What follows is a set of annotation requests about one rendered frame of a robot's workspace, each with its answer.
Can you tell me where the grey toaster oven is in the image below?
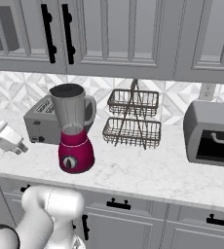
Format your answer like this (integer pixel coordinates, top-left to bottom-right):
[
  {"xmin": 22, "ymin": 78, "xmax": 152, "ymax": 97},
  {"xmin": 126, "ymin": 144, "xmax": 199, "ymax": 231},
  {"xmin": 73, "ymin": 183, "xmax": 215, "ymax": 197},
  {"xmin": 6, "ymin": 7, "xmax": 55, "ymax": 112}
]
[{"xmin": 182, "ymin": 99, "xmax": 224, "ymax": 169}]

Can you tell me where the two-tier wire basket stand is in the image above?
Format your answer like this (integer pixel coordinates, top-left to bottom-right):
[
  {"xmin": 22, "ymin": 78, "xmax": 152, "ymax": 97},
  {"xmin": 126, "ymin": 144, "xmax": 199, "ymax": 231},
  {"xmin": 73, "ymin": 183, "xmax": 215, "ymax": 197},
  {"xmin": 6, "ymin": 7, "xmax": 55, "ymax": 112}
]
[{"xmin": 101, "ymin": 78, "xmax": 163, "ymax": 151}]

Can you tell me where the short black drawer handle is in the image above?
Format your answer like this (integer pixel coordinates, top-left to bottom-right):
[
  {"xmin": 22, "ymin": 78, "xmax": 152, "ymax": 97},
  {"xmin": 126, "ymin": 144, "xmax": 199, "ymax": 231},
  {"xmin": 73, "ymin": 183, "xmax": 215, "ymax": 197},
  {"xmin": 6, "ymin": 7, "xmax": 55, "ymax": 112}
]
[
  {"xmin": 105, "ymin": 197, "xmax": 132, "ymax": 211},
  {"xmin": 19, "ymin": 183, "xmax": 31, "ymax": 194},
  {"xmin": 205, "ymin": 213, "xmax": 224, "ymax": 229}
]

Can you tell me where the black base cupboard handle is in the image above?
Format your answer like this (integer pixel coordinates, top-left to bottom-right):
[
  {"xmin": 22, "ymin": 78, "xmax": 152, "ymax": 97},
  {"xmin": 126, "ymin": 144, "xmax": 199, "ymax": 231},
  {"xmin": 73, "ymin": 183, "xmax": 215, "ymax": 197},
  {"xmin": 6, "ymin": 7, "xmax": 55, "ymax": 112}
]
[{"xmin": 81, "ymin": 214, "xmax": 91, "ymax": 242}]

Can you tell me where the grey toaster oven handle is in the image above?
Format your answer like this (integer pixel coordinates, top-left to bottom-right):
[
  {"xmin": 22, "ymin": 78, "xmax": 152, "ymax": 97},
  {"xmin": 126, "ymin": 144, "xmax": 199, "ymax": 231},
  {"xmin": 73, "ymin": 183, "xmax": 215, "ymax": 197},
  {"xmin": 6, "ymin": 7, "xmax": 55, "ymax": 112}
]
[{"xmin": 209, "ymin": 131, "xmax": 224, "ymax": 146}]

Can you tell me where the grey toaster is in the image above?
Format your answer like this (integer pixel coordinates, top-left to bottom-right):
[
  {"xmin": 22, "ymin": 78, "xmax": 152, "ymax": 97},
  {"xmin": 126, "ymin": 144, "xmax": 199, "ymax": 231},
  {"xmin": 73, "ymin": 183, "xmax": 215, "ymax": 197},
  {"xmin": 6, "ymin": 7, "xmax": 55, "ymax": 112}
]
[{"xmin": 22, "ymin": 93, "xmax": 95, "ymax": 145}]

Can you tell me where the grey drawer front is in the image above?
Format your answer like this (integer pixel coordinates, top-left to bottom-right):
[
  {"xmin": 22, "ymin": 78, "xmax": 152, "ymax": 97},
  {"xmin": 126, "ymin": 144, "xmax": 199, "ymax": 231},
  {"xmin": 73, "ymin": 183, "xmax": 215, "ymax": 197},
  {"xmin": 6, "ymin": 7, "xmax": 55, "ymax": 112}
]
[
  {"xmin": 166, "ymin": 203, "xmax": 224, "ymax": 235},
  {"xmin": 0, "ymin": 176, "xmax": 86, "ymax": 208},
  {"xmin": 83, "ymin": 190, "xmax": 170, "ymax": 225}
]

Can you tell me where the long black cupboard handle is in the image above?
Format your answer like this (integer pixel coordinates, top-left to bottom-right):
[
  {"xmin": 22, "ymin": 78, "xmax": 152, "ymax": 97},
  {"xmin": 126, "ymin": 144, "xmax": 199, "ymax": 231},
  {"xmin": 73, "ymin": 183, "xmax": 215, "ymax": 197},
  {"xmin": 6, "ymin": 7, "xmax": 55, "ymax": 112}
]
[
  {"xmin": 61, "ymin": 3, "xmax": 77, "ymax": 65},
  {"xmin": 40, "ymin": 3, "xmax": 57, "ymax": 64}
]

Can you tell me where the grey base cupboard door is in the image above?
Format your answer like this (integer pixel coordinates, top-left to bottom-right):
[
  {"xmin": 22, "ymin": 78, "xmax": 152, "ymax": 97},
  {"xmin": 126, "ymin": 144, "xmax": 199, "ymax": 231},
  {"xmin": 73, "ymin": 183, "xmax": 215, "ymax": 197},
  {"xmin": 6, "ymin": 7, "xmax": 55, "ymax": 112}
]
[
  {"xmin": 162, "ymin": 223, "xmax": 224, "ymax": 249},
  {"xmin": 82, "ymin": 207, "xmax": 167, "ymax": 249}
]

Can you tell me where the grey wall cupboard door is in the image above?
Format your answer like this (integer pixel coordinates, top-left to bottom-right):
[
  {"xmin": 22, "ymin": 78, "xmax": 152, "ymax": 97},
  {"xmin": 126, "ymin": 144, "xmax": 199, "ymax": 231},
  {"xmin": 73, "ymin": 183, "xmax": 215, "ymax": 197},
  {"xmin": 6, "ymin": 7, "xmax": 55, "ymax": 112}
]
[
  {"xmin": 172, "ymin": 0, "xmax": 224, "ymax": 86},
  {"xmin": 0, "ymin": 0, "xmax": 68, "ymax": 75},
  {"xmin": 64, "ymin": 0, "xmax": 180, "ymax": 82}
]

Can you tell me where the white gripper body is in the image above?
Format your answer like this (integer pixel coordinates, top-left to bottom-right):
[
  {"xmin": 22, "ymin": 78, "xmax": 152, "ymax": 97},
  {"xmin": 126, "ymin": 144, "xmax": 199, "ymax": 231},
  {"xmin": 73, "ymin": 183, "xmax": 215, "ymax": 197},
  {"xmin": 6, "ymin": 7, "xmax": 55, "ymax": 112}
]
[{"xmin": 0, "ymin": 124, "xmax": 24, "ymax": 154}]

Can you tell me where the white wall socket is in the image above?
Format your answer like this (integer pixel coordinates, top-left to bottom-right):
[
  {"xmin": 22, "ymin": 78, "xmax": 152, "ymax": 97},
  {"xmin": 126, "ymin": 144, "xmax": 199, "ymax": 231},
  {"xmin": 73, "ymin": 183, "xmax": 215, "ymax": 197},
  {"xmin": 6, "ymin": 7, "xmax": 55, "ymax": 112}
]
[{"xmin": 199, "ymin": 82, "xmax": 217, "ymax": 102}]

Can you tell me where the pink base blender with jar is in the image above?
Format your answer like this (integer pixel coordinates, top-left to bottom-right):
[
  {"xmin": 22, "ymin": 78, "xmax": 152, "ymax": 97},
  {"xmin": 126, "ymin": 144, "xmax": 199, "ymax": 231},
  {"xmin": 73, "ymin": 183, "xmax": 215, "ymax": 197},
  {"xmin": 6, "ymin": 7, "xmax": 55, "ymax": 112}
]
[{"xmin": 49, "ymin": 83, "xmax": 97, "ymax": 175}]

